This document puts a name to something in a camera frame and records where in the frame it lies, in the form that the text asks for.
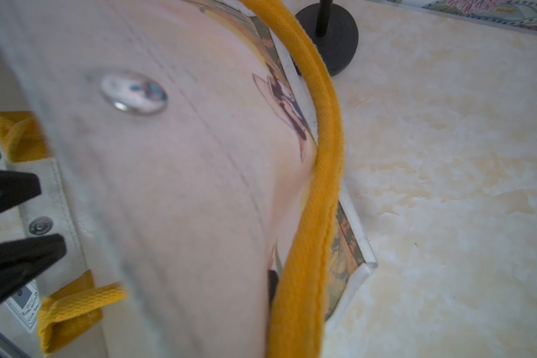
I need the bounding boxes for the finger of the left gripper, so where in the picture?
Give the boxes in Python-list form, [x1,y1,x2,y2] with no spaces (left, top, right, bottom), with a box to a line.
[0,170,42,213]
[0,234,67,304]

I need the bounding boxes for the white canvas pouch yellow handles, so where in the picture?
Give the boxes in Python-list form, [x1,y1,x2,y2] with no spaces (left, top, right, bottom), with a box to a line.
[0,1,377,357]

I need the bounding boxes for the white QR code card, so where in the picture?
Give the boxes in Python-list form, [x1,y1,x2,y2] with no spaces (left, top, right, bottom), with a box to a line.
[5,281,41,333]

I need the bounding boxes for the blue microphone on black stand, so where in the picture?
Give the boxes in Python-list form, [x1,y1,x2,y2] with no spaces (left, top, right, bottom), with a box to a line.
[295,0,359,76]

